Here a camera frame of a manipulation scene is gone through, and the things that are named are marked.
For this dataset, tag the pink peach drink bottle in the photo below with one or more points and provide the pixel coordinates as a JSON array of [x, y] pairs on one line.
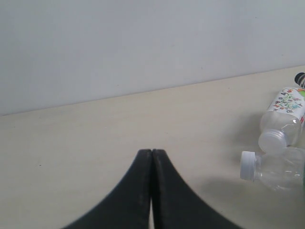
[[300, 79]]

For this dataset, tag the floral label square bottle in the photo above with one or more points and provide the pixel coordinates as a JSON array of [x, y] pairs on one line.
[[282, 123]]

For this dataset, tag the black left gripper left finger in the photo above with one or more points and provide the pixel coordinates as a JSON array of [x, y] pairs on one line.
[[127, 206]]

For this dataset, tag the lime label clear bottle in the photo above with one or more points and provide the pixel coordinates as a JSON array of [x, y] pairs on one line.
[[283, 171]]

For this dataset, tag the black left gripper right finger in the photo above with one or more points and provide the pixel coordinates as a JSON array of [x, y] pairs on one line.
[[175, 205]]

